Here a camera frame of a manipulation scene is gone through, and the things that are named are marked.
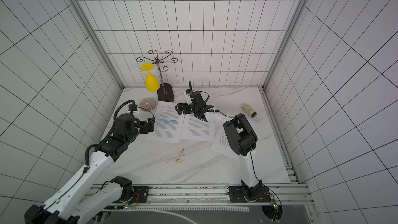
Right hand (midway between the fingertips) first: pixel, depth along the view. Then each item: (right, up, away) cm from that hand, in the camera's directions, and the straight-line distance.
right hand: (185, 101), depth 97 cm
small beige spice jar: (+43, -6, +5) cm, 43 cm away
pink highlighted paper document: (+23, -26, -7) cm, 35 cm away
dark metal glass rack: (-17, +7, +17) cm, 25 cm away
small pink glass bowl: (-27, -1, +9) cm, 28 cm away
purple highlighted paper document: (+7, -17, -1) cm, 19 cm away
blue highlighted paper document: (-11, -15, +2) cm, 18 cm away
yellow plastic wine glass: (-19, +11, -6) cm, 23 cm away
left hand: (-19, -10, -17) cm, 28 cm away
